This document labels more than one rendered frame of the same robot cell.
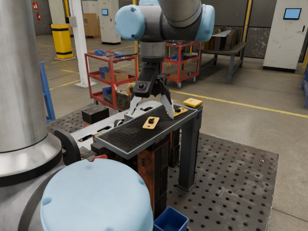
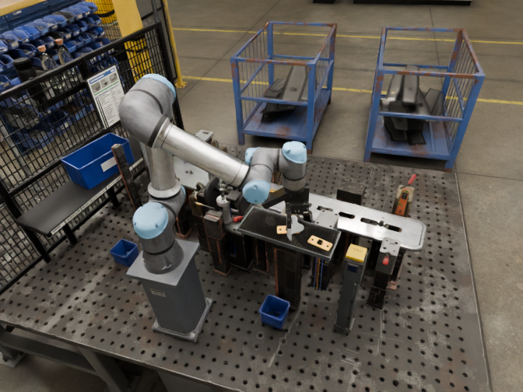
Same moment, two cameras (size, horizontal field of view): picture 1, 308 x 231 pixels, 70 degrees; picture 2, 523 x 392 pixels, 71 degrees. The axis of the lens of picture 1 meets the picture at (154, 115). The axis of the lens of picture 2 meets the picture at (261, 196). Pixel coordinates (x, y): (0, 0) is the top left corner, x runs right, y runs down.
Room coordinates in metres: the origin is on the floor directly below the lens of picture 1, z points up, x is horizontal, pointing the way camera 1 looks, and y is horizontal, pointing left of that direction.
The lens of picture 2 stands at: (0.37, -0.91, 2.16)
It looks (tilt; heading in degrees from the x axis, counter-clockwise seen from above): 41 degrees down; 78
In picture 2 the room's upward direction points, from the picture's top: 4 degrees counter-clockwise
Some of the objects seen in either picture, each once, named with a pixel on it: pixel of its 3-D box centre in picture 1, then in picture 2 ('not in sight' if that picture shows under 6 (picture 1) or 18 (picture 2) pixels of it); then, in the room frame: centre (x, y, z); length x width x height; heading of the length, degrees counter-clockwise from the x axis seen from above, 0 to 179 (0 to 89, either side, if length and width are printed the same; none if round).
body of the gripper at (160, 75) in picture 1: (153, 74); (296, 197); (0.68, 0.00, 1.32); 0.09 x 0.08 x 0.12; 165
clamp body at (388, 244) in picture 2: (171, 135); (382, 274); (1.04, -0.10, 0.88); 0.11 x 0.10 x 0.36; 50
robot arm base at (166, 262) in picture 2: not in sight; (160, 249); (0.18, 0.06, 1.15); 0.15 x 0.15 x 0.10
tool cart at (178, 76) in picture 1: (180, 63); not in sight; (4.74, -0.57, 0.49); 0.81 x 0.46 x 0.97; 137
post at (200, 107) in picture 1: (189, 149); (349, 292); (0.86, -0.16, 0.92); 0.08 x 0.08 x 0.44; 50
